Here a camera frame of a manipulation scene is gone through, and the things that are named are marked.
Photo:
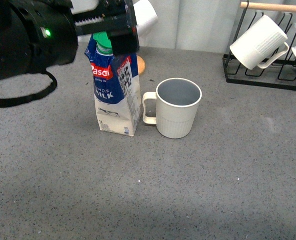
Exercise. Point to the cream ribbed mug hanging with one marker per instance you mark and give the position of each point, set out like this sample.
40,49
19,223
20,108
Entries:
262,44

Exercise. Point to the black wire mug rack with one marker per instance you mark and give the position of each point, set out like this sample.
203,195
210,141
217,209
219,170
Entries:
281,74

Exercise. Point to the blue white milk carton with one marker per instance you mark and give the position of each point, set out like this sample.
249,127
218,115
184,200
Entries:
116,83

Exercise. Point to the cream ribbed mug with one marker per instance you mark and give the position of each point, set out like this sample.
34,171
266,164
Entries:
177,101
262,44

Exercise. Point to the wooden mug tree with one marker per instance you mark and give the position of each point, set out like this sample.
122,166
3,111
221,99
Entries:
141,65

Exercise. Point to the white mug on tree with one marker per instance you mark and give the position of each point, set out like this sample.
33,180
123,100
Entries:
146,17

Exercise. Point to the black gripper finger carton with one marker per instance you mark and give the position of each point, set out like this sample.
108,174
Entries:
125,43

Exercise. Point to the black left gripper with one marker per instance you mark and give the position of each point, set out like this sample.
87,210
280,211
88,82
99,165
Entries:
35,35

